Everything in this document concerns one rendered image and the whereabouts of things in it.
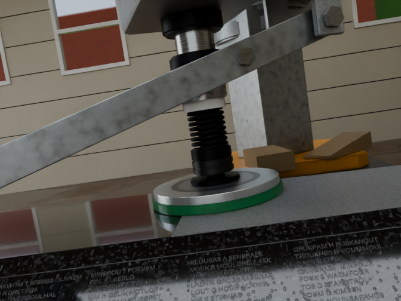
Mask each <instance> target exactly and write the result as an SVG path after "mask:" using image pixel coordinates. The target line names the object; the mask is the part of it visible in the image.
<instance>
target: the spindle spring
mask: <svg viewBox="0 0 401 301"><path fill-rule="evenodd" d="M222 108H223V107H218V108H213V109H205V110H198V111H193V112H188V113H187V116H192V117H190V118H188V119H187V120H188V121H190V123H189V126H190V127H192V128H189V131H191V132H192V131H199V130H206V129H209V128H214V127H218V128H215V129H211V130H206V131H200V132H195V133H190V136H191V137H193V138H191V141H192V142H194V143H192V146H193V147H197V146H205V145H211V144H214V143H219V142H220V143H219V144H216V145H211V146H205V147H200V148H194V149H193V151H199V150H206V149H214V148H220V147H223V146H225V145H227V144H228V143H229V142H228V141H227V138H228V137H227V136H226V135H225V134H227V131H226V130H225V129H226V126H225V125H224V124H225V123H226V122H225V120H223V119H224V118H225V117H224V115H222V114H223V113H224V111H223V110H221V109H222ZM212 111H216V112H213V113H208V114H204V115H198V114H202V113H207V112H212ZM195 115H198V116H195ZM214 116H217V117H216V118H211V119H206V120H202V121H196V120H200V119H205V118H210V117H214ZM192 121H195V122H192ZM216 121H217V122H216ZM211 122H216V123H213V124H208V125H202V124H207V123H211ZM197 125H202V126H198V127H193V126H197ZM216 132H219V133H216ZM211 133H216V134H211ZM205 134H211V135H207V136H202V137H194V136H201V135H205ZM217 137H220V138H219V139H214V138H217ZM209 139H214V140H209ZM203 140H209V141H205V142H199V141H203Z"/></svg>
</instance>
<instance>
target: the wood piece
mask: <svg viewBox="0 0 401 301"><path fill-rule="evenodd" d="M243 157H244V161H245V165H246V166H247V167H248V168H269V169H272V170H276V171H277V172H281V171H288V170H295V159H294V151H292V150H289V149H286V148H282V147H280V146H276V145H269V146H262V147H257V148H250V149H243Z"/></svg>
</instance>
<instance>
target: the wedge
mask: <svg viewBox="0 0 401 301"><path fill-rule="evenodd" d="M371 147H372V138H371V132H370V131H357V132H343V133H341V134H339V135H338V136H336V137H334V138H333V139H331V140H329V141H327V142H326V143H324V144H322V145H320V146H319V147H317V148H316V149H313V150H312V151H310V152H309V153H307V154H305V155H304V156H303V158H304V159H334V158H338V157H340V156H344V155H347V154H350V153H354V152H357V151H361V150H364V149H367V148H371Z"/></svg>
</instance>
